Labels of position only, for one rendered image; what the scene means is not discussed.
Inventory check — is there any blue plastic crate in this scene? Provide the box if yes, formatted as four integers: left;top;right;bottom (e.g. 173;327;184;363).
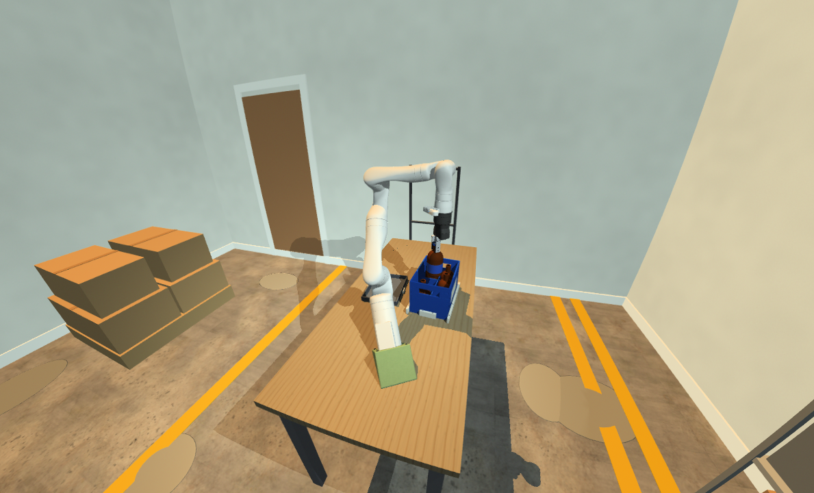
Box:
409;255;460;320

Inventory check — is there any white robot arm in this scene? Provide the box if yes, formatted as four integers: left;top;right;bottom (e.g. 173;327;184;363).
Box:
363;160;456;350

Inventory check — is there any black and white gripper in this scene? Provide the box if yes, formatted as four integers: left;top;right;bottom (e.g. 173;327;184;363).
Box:
423;200;453;253

